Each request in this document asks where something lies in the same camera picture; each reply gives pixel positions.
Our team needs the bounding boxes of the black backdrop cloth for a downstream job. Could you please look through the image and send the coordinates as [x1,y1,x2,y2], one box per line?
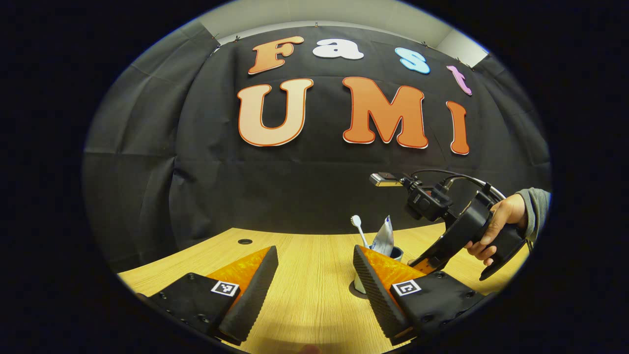
[83,25,552,276]

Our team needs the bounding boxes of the white toothbrush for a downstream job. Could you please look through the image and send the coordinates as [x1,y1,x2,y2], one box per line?
[350,215,370,249]

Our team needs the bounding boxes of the pale blue cup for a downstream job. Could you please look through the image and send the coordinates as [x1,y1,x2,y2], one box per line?
[354,246,404,295]

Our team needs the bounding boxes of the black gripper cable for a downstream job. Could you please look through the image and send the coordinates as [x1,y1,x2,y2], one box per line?
[410,169,507,202]

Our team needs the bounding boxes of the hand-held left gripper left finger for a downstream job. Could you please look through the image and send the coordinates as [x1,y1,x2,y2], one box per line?
[146,245,279,346]

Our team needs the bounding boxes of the white toothpaste tube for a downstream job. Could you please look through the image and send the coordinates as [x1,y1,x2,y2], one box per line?
[370,215,395,257]

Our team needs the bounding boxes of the light wooden desktop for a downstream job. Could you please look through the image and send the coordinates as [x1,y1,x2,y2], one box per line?
[117,224,534,354]

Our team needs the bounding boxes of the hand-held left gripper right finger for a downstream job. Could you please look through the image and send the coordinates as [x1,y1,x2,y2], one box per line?
[353,245,485,346]

